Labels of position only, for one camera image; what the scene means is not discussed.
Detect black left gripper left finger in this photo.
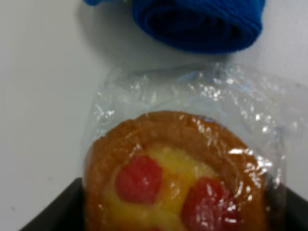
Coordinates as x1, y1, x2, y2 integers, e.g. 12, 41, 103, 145
21, 178, 85, 231

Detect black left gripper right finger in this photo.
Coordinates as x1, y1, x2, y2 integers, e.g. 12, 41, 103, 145
267, 175, 308, 231

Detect fruit pastry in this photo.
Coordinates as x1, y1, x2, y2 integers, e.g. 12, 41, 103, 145
83, 63, 307, 231

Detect blue rolled cloth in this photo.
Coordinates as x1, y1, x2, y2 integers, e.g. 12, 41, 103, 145
83, 0, 264, 55

